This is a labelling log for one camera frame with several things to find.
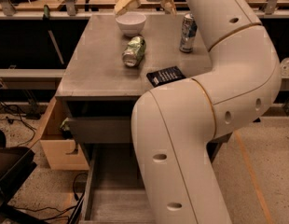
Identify crushed green soda can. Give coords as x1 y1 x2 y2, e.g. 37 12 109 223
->
122 36 146 67

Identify tall silver blue can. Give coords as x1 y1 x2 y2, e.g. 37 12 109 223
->
179 13 198 53

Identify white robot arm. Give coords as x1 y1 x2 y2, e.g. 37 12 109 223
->
131 0 282 224

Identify black floor cables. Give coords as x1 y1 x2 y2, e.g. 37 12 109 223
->
0 81 38 147

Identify light wooden box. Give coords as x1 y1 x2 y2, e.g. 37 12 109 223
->
29 98 89 171

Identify dark blue snack packet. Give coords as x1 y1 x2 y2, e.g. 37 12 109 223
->
146 66 185 87

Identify open grey lower drawer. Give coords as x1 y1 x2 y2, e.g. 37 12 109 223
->
79 144 155 224

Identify closed grey upper drawer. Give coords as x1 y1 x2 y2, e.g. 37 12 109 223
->
66 117 131 144

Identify green handled tool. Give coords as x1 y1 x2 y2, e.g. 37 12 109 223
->
43 5 65 66

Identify white ceramic bowl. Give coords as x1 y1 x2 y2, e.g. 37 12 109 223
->
116 12 146 36

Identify grey wooden cabinet table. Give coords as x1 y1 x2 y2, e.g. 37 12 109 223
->
55 13 236 224

